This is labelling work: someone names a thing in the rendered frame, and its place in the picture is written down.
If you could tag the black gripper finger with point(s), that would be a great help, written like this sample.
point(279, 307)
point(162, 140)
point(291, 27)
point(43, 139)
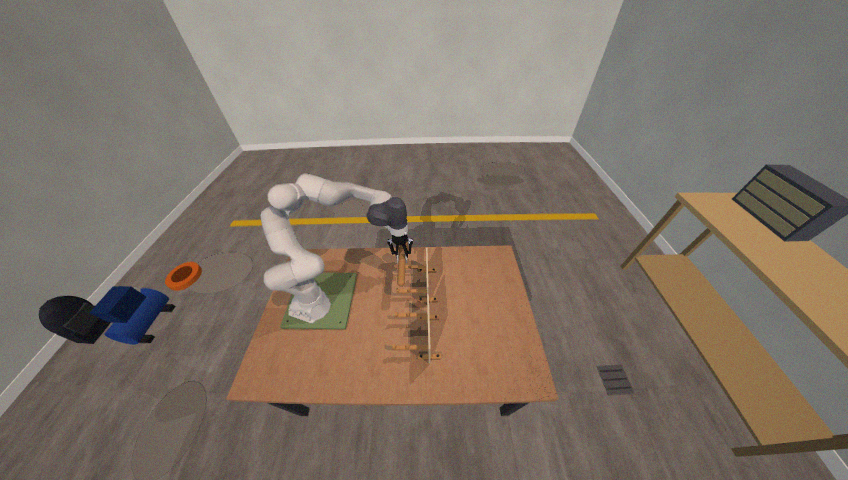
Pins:
point(389, 242)
point(405, 248)

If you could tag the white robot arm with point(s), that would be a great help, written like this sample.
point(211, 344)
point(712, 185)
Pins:
point(304, 265)

